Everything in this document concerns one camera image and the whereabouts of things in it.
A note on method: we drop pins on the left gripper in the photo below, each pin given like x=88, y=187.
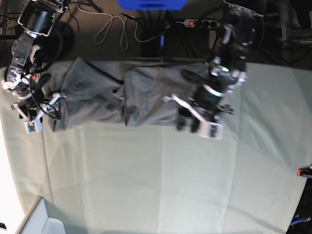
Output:
x=203, y=106

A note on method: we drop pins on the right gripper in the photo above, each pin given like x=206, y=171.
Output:
x=34, y=104

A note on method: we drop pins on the grey t-shirt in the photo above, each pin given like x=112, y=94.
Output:
x=125, y=92

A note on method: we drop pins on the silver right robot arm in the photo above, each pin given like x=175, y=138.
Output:
x=39, y=46

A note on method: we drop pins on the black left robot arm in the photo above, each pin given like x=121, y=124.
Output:
x=226, y=68

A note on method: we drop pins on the black round base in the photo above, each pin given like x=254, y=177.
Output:
x=67, y=33

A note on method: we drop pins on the white power strip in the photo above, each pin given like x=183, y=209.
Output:
x=202, y=24

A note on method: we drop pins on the green table cloth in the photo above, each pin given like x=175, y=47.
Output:
x=107, y=178

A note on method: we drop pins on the red right clamp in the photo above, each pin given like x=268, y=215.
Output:
x=305, y=172

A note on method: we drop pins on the blue box top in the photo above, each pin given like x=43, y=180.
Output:
x=132, y=5

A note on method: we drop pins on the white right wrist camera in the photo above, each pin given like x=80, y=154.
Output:
x=33, y=126

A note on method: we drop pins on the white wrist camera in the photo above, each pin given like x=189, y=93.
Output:
x=33, y=126
x=210, y=130

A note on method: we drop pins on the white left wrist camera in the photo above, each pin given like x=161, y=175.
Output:
x=210, y=130

